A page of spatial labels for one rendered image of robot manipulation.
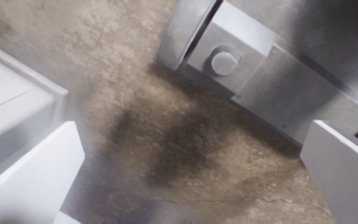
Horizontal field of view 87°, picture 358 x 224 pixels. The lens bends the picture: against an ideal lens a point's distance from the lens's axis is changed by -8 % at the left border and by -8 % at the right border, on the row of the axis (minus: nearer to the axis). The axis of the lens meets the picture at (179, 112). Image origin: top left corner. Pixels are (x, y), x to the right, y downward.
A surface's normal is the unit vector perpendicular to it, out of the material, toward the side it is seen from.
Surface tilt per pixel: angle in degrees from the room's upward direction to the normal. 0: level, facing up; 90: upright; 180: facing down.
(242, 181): 0
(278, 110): 0
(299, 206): 0
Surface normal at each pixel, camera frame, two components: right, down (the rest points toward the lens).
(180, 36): -0.24, 0.54
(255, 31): 0.18, -0.19
